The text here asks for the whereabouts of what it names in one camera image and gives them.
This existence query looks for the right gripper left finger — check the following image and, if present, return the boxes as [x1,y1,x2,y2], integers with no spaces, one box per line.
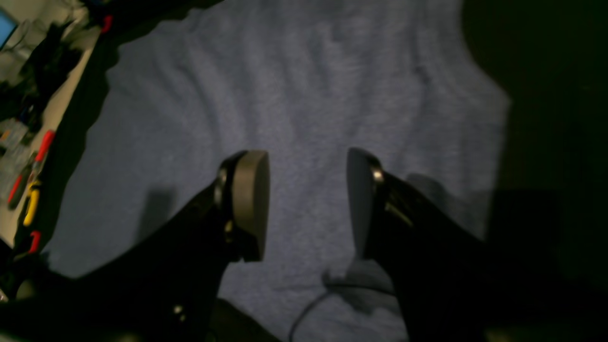
[1,150,271,342]

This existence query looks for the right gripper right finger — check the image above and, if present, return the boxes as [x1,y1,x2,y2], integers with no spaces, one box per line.
[347,148,607,342]

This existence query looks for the light blue t-shirt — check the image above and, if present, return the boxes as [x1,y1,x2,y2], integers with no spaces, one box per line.
[44,0,509,342]

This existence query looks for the black cable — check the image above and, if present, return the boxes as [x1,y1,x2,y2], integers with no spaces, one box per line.
[287,280,395,342]

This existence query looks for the yellow handled pliers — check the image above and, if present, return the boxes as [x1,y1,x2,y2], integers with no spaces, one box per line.
[22,180,42,227]

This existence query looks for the red black clamp handle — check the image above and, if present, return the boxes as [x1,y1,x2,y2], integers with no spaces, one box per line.
[7,174,27,211]

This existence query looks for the red handled tool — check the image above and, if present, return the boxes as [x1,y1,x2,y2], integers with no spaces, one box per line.
[33,130,56,164]

